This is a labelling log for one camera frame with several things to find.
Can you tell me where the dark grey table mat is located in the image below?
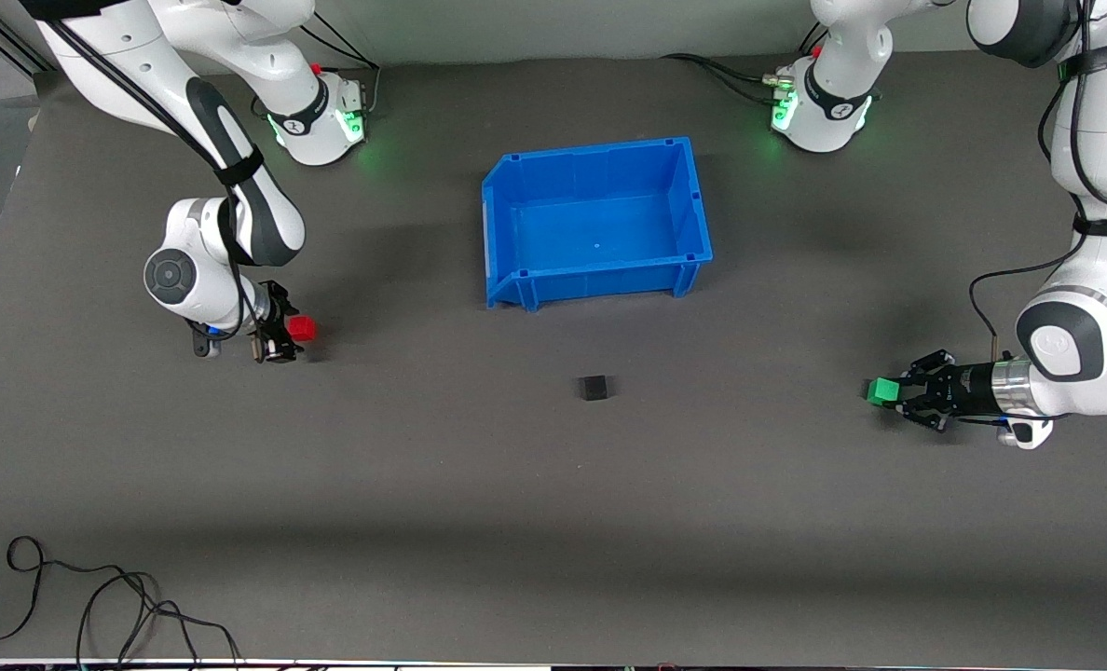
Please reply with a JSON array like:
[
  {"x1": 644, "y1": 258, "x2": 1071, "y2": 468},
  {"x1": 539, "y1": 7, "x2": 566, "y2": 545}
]
[{"x1": 0, "y1": 51, "x2": 1107, "y2": 664}]

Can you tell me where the black arm base cable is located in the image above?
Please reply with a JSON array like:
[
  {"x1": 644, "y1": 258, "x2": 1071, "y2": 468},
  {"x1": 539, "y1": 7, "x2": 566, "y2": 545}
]
[
  {"x1": 304, "y1": 14, "x2": 382, "y2": 117},
  {"x1": 661, "y1": 23, "x2": 829, "y2": 94}
]

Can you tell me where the black left arm base cable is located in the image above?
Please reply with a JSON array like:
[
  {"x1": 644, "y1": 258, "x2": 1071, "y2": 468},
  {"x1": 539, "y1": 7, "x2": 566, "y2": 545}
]
[{"x1": 661, "y1": 23, "x2": 829, "y2": 94}]

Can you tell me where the thin black looped cable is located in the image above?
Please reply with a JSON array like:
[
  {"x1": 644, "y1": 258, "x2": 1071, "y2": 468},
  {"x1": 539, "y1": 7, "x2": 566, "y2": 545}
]
[{"x1": 0, "y1": 536, "x2": 242, "y2": 667}]

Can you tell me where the black right arm base cable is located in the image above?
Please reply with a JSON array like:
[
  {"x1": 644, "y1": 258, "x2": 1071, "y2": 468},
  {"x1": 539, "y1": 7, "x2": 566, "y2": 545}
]
[{"x1": 304, "y1": 14, "x2": 382, "y2": 117}]

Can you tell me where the blue plastic storage bin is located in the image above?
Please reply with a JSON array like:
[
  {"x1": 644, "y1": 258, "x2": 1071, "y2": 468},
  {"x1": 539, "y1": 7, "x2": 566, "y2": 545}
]
[{"x1": 481, "y1": 137, "x2": 714, "y2": 311}]

